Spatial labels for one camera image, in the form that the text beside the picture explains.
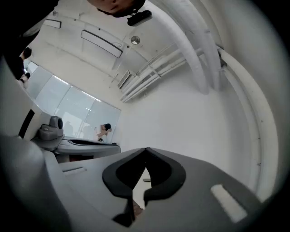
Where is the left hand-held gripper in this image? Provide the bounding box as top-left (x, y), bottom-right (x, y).
top-left (18, 108), bottom-right (122, 157)

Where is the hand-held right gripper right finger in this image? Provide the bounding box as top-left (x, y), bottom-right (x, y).
top-left (135, 147), bottom-right (265, 232)

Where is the long black-framed ceiling light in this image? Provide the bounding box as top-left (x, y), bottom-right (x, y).
top-left (80, 29), bottom-right (124, 59)

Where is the white curved ceiling duct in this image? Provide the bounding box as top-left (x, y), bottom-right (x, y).
top-left (217, 48), bottom-right (279, 203)

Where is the large white air duct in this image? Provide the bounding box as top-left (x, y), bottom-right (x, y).
top-left (179, 0), bottom-right (222, 92)
top-left (150, 0), bottom-right (210, 95)

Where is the white ceiling pipe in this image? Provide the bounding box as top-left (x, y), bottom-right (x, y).
top-left (122, 59), bottom-right (189, 103)
top-left (119, 48), bottom-right (204, 101)

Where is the person's dark clothing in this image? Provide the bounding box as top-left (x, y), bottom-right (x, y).
top-left (0, 0), bottom-right (60, 81)

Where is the white ceiling air vent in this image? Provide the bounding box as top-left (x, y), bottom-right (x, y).
top-left (117, 69), bottom-right (137, 90)

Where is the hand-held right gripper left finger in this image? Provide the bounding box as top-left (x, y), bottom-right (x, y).
top-left (45, 147), bottom-right (147, 228)

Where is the glass partition wall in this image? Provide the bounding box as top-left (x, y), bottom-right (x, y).
top-left (23, 59), bottom-right (122, 143)

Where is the short black-framed ceiling light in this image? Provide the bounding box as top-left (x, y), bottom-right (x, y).
top-left (42, 18), bottom-right (63, 29)

